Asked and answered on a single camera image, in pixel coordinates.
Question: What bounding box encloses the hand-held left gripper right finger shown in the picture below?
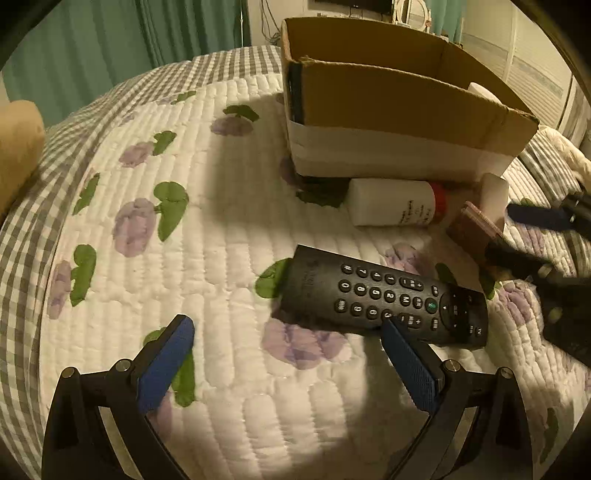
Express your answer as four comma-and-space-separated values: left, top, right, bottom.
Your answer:
381, 318, 543, 480

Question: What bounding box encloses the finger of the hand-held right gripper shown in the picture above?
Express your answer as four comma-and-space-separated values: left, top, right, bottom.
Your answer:
485, 242, 555, 284
506, 194, 591, 234

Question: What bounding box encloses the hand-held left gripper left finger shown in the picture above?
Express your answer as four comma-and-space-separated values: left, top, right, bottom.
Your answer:
41, 315, 195, 480

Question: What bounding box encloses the brown case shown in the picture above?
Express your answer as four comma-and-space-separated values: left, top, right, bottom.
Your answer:
447, 200, 506, 260

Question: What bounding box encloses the black remote control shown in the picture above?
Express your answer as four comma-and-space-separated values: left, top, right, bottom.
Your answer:
277, 244, 489, 350

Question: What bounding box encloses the cardboard box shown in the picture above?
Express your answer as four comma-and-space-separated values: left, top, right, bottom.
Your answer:
281, 17, 540, 183

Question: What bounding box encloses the white fluffy blanket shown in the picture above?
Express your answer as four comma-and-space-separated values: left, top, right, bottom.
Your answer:
538, 127, 591, 186

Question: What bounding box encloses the floral quilted bedspread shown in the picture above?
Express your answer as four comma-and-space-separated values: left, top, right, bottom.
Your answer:
0, 44, 591, 480

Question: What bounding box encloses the white object in box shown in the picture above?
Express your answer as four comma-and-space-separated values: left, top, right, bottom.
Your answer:
467, 82, 502, 105

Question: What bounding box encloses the white bottle with red cap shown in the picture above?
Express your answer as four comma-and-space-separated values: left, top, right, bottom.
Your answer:
346, 179, 448, 227

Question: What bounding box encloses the white wardrobe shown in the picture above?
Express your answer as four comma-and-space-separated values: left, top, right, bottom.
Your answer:
462, 0, 579, 131

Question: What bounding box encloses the green curtain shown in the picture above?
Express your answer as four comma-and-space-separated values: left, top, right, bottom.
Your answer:
429, 0, 465, 45
0, 0, 253, 121

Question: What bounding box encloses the tan pillow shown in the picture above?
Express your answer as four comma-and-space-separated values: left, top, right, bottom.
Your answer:
0, 100, 46, 214

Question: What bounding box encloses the black television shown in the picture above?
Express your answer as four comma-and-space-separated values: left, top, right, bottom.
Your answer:
308, 0, 392, 15

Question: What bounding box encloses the white round frame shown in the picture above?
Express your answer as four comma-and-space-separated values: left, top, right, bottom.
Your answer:
392, 0, 433, 34

